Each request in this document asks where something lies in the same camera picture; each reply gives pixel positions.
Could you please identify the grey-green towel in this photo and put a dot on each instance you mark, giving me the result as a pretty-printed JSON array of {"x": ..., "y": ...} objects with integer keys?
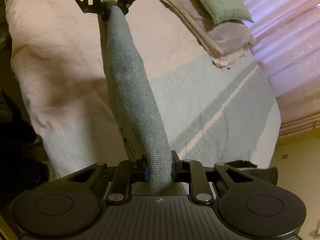
[{"x": 133, "y": 104}]

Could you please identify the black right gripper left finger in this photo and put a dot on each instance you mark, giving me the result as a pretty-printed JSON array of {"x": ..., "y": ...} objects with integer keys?
[{"x": 127, "y": 173}]

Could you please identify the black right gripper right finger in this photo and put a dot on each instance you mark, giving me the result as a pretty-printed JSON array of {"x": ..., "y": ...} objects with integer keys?
[{"x": 192, "y": 173}]

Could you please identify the green knitted pillow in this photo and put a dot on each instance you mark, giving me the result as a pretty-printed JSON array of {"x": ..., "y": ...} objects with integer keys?
[{"x": 226, "y": 10}]

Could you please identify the beige folded blanket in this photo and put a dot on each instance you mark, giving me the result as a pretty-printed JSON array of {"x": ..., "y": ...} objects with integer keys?
[{"x": 225, "y": 57}]

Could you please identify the pink window curtain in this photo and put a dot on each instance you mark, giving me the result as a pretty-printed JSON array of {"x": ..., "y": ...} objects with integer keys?
[{"x": 287, "y": 51}]

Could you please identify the black folded clothes stack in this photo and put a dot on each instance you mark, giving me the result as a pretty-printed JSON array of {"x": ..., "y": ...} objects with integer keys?
[{"x": 240, "y": 179}]

